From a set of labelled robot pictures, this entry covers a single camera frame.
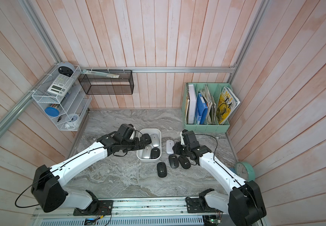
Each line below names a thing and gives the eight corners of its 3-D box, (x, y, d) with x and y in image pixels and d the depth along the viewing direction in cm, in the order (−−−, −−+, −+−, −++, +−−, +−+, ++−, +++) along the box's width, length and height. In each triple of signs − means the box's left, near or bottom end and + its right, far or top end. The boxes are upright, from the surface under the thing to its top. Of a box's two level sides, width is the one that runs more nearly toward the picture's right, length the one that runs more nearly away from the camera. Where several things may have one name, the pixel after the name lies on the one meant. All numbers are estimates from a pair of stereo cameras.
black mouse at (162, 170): (157, 177, 86) (156, 176, 84) (157, 163, 91) (157, 162, 90) (167, 177, 86) (167, 176, 84) (166, 163, 91) (166, 162, 90)
